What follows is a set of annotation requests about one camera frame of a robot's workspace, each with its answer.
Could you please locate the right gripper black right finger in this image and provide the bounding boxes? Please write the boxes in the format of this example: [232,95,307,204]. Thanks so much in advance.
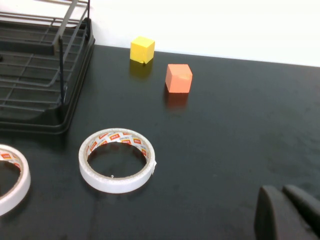
[282,184,320,235]

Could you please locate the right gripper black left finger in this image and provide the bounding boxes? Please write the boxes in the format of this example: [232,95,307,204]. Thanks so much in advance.
[254,185,318,240]

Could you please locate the empty white tape roll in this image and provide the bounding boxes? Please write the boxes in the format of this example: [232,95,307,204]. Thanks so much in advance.
[78,128,158,195]

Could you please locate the orange cube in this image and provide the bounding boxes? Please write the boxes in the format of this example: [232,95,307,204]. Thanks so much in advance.
[164,63,193,94]

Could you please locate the yellow cube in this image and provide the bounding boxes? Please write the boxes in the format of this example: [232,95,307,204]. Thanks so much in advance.
[129,36,156,65]

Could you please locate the white tape roll around duck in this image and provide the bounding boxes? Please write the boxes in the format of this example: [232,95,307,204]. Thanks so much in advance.
[0,144,32,217]

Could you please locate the black wire dish rack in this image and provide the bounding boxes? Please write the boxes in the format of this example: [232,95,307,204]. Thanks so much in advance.
[0,17,96,135]
[0,0,91,112]

